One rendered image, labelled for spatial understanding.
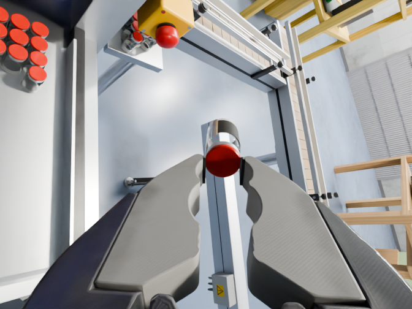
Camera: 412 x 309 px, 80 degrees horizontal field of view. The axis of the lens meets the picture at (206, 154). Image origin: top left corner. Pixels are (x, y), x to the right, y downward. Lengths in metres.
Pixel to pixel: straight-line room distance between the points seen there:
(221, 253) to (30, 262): 0.93
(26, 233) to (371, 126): 8.03
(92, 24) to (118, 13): 0.05
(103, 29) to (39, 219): 0.32
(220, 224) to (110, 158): 0.70
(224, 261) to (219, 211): 0.22
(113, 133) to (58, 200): 1.11
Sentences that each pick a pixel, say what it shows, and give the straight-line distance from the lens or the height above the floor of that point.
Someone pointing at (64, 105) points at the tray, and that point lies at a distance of 0.45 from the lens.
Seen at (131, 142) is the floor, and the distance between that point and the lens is 1.54.
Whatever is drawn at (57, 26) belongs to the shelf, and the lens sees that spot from 0.52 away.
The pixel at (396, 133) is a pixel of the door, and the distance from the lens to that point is 8.14.
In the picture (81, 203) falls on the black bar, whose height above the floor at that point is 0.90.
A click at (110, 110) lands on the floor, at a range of 1.54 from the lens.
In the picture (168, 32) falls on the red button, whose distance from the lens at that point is 0.46.
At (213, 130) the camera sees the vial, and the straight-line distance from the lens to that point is 0.16.
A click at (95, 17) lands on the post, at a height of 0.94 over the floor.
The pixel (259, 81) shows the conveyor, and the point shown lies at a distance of 0.96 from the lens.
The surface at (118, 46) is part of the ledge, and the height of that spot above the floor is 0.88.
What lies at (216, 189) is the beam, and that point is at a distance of 1.21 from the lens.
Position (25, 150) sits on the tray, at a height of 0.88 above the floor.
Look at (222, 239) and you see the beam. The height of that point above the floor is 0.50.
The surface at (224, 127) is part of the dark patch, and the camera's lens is 0.16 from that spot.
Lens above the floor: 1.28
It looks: 41 degrees down
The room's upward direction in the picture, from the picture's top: 74 degrees clockwise
